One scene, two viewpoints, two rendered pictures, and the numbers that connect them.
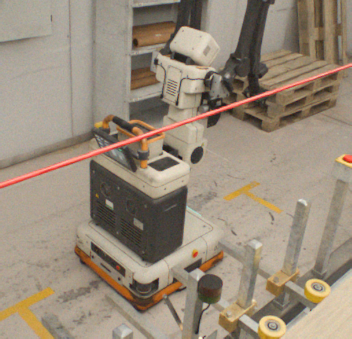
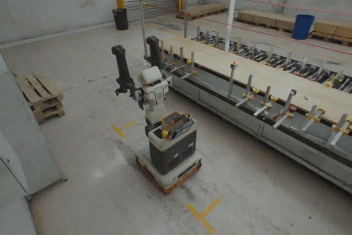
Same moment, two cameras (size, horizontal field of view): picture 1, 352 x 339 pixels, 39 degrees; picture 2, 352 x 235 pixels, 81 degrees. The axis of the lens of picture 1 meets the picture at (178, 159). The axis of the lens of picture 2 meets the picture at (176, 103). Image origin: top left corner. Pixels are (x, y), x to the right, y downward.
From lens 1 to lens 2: 283 cm
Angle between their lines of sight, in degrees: 69
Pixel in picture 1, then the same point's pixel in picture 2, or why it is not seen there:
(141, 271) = (198, 156)
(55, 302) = (196, 202)
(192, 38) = (154, 71)
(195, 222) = not seen: hidden behind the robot
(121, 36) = (27, 124)
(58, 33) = not seen: outside the picture
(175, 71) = (159, 88)
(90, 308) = (197, 187)
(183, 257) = not seen: hidden behind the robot
